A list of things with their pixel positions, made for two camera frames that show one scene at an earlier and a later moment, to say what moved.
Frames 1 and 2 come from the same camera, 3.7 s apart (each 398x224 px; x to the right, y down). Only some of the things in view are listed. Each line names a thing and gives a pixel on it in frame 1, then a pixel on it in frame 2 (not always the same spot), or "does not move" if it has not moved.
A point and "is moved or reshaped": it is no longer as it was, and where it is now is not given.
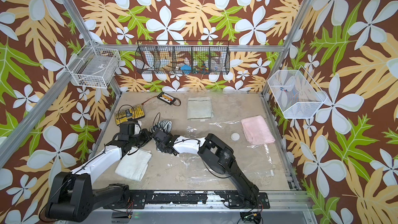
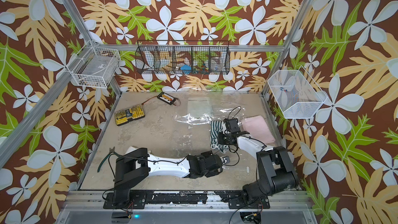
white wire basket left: [94, 66] does not move
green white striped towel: [165, 125] → [216, 127]
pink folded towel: [256, 130] does not move
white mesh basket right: [295, 94] does not move
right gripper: [160, 148] → [220, 139]
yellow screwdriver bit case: [133, 113] does not move
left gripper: [148, 137] → [214, 172]
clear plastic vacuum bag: [253, 161] is moved or reshaped
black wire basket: [183, 57] does not move
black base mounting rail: [137, 199] does not move
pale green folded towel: [199, 108] does not move
